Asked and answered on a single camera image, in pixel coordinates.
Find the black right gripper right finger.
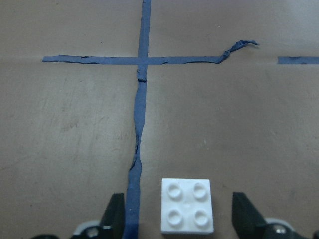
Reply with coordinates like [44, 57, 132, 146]
[231, 192, 267, 239]

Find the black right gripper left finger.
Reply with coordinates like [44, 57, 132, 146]
[99, 193, 125, 239]

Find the white block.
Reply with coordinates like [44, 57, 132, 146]
[160, 178, 214, 235]

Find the brown paper table cover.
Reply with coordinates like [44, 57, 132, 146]
[0, 0, 319, 239]

